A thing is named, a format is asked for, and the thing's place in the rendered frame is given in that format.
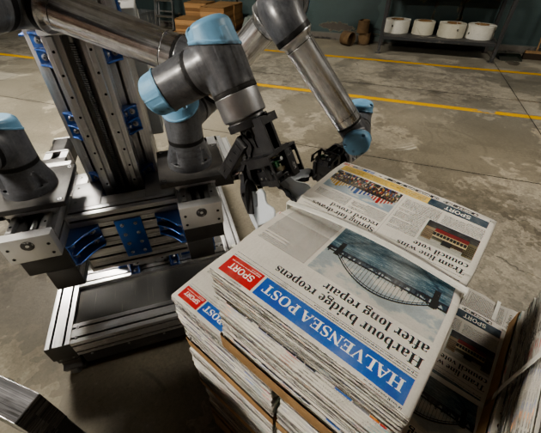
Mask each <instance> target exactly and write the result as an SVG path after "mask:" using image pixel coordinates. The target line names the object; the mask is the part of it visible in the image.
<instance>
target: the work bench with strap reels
mask: <svg viewBox="0 0 541 433"><path fill-rule="evenodd" d="M507 1H508V0H503V2H502V4H501V7H500V10H499V12H498V15H497V17H496V19H495V23H494V24H492V23H488V22H470V23H468V24H467V23H465V22H462V21H440V25H439V27H438V30H437V32H436V31H434V28H435V23H436V21H434V20H430V19H416V20H414V23H413V28H412V30H409V27H410V21H411V19H409V18H405V17H388V14H389V9H390V5H391V0H386V7H385V12H384V17H383V22H382V26H381V30H380V38H379V43H378V47H377V52H375V53H380V47H381V46H383V45H384V44H382V43H383V40H405V41H417V42H429V43H441V44H453V45H465V46H485V47H484V49H483V52H481V53H487V51H488V49H489V47H494V50H493V52H492V54H491V56H490V59H489V61H487V62H488V63H493V64H494V58H495V55H496V53H497V51H498V49H499V46H500V44H501V41H502V39H503V36H504V34H505V33H506V30H507V28H508V24H509V22H510V21H511V18H512V16H513V14H514V11H515V9H516V6H517V4H518V2H519V0H514V2H513V4H512V7H511V9H510V10H509V13H508V17H507V19H506V20H505V23H504V25H503V28H502V30H501V33H500V35H499V38H498V40H496V39H495V37H494V34H495V31H496V28H497V25H498V23H499V21H500V19H501V15H502V13H503V10H504V9H505V6H506V4H507ZM467 25H468V26H467Z"/></svg>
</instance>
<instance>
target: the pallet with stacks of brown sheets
mask: <svg viewBox="0 0 541 433"><path fill-rule="evenodd" d="M184 6H185V15H182V16H179V17H176V18H174V21H175V27H176V30H175V31H174V32H175V33H178V34H181V35H184V36H185V31H186V29H187V28H188V27H189V26H190V25H191V24H192V23H193V22H195V21H197V20H199V19H201V18H203V17H205V16H207V15H212V14H217V13H221V14H225V15H227V16H228V17H229V18H230V20H231V22H232V23H233V25H234V29H235V31H236V33H238V32H239V31H240V30H241V28H242V25H243V22H244V20H243V13H242V7H243V3H242V2H226V1H219V2H216V3H215V1H207V0H191V1H187V2H184Z"/></svg>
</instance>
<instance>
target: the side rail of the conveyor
mask: <svg viewBox="0 0 541 433"><path fill-rule="evenodd" d="M66 418H67V416H66V415H65V414H64V413H62V412H61V411H60V410H59V409H58V408H57V407H56V406H54V405H53V404H52V403H51V402H50V401H48V400H47V399H46V398H45V397H43V396H42V395H41V394H40V393H37V392H35V391H34V390H32V389H29V388H27V387H24V386H22V385H21V384H19V383H16V382H15V381H14V380H12V379H10V378H5V377H3V376H1V375H0V421H1V422H3V423H5V424H7V425H9V426H11V427H13V428H15V429H17V430H19V431H21V432H23V433H57V431H58V429H59V428H60V427H61V425H62V424H63V423H64V421H65V420H66Z"/></svg>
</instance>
